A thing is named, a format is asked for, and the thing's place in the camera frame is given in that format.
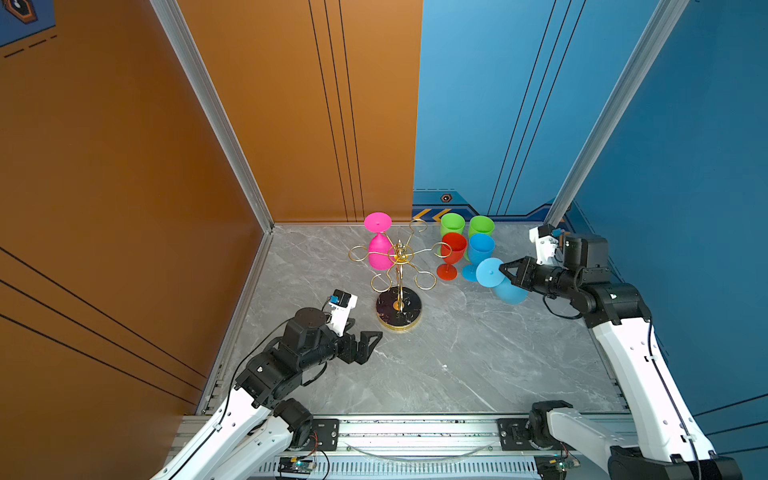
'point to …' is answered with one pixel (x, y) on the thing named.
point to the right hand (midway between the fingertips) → (498, 266)
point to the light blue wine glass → (481, 247)
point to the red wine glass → (453, 247)
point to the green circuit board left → (297, 464)
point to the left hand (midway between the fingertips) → (368, 326)
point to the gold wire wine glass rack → (399, 307)
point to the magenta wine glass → (381, 253)
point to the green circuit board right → (553, 467)
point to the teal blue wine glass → (489, 275)
